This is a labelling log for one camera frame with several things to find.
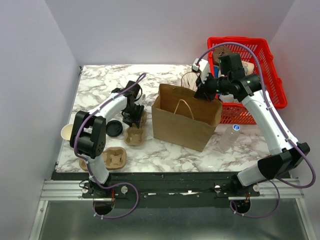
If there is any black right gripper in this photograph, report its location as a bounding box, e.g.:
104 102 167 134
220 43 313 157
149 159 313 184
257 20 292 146
193 70 231 103

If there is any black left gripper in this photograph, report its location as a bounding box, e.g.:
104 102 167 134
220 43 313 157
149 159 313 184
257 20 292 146
123 102 145 128

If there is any black coffee cup lid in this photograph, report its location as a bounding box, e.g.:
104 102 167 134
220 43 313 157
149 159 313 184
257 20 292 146
105 120 123 138

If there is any brown paper bag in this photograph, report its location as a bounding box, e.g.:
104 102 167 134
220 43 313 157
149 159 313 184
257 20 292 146
151 80 223 152

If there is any green paper coffee cup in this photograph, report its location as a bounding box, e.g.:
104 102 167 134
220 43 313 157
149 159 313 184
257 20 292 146
60 123 73 141

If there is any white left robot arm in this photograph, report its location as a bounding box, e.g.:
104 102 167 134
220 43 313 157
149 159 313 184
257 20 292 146
69 75 144 198

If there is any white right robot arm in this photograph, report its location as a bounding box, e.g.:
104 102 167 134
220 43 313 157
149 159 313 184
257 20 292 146
191 53 310 196

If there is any red cup with straws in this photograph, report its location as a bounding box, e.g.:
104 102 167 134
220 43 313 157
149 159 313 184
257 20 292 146
180 71 198 92

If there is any red plastic basket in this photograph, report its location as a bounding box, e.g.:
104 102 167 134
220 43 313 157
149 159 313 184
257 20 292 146
207 36 288 125

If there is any brown cardboard cup carrier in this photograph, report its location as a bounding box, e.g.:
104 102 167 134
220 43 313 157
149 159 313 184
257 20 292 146
89 147 127 171

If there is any clear plastic water bottle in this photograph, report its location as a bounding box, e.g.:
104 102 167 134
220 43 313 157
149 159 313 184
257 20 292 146
217 124 240 152

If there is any beige wrapped roll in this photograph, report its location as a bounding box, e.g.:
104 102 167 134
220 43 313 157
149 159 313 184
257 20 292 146
242 61 255 76

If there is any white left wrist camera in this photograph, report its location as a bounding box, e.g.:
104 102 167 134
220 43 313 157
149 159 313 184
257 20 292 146
138 93 146 105

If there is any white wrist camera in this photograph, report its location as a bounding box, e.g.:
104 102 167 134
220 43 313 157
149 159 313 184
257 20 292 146
138 93 146 105
191 58 211 84

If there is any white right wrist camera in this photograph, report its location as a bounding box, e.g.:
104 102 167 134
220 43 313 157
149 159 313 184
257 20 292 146
191 58 211 84

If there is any black mounting base rail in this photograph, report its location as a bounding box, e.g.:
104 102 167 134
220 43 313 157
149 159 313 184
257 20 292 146
82 172 260 209

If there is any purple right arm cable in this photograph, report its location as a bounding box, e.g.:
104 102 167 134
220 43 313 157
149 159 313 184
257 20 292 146
194 41 316 219

